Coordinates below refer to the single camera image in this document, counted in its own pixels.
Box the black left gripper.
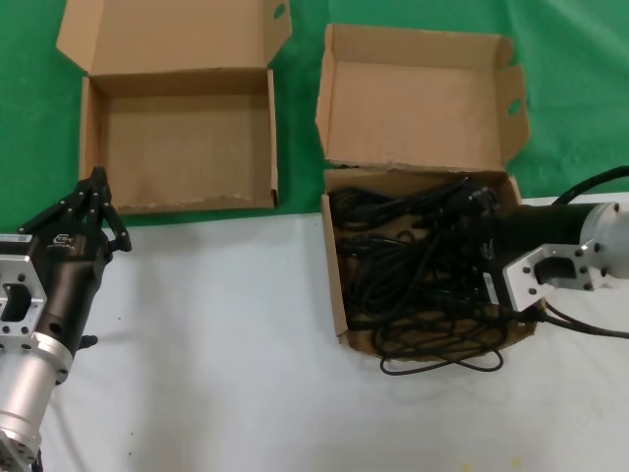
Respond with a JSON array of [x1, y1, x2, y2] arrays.
[[18, 166, 135, 356]]

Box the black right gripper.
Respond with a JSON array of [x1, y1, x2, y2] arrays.
[[489, 203, 600, 263]]

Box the empty-lidded cardboard box, round hole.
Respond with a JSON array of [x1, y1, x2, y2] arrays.
[[55, 0, 291, 217]]

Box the cardboard box with torn edge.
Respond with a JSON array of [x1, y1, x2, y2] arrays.
[[314, 23, 540, 355]]

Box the green cloth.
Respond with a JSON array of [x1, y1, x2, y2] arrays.
[[0, 0, 629, 232]]

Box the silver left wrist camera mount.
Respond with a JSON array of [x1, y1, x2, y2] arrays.
[[0, 233, 49, 348]]

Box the loose black cable tangle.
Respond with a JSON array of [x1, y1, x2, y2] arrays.
[[343, 265, 510, 378]]

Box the black cable bundle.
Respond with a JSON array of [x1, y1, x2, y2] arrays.
[[337, 230, 487, 265]]

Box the black power cable with plug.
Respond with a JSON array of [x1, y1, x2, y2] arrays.
[[327, 189, 468, 232]]

